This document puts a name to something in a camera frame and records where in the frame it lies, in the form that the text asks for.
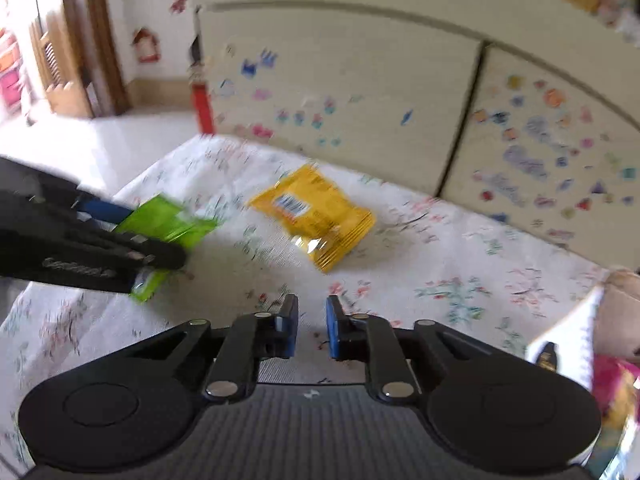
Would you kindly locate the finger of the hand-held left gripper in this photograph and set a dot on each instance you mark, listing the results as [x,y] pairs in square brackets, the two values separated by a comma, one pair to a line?
[100,207]
[75,260]

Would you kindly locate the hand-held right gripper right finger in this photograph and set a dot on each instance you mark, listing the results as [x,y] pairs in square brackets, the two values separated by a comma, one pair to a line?
[336,332]

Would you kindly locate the red patterned box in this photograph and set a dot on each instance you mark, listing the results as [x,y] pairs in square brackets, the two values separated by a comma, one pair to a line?
[201,105]

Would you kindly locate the floral tablecloth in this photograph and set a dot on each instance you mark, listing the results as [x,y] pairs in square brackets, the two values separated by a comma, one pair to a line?
[450,245]

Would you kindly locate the wooden door frame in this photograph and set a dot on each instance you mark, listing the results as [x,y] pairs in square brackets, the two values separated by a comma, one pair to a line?
[105,60]

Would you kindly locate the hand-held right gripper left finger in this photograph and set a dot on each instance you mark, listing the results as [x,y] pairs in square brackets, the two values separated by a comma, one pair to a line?
[286,325]

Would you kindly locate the cardboard box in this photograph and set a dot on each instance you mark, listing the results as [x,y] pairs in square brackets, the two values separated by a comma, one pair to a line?
[575,340]

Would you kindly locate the yellow snack packet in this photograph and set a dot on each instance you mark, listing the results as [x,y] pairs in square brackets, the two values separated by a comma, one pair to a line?
[310,210]

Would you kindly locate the red house wall sticker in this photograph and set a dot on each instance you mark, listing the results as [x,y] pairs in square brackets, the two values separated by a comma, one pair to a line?
[146,45]

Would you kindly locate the green snack packet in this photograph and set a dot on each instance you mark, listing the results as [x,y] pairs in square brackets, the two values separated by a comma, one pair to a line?
[165,220]

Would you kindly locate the wooden cabinet with stickers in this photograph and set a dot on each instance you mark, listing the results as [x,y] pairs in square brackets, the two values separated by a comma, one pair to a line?
[375,85]

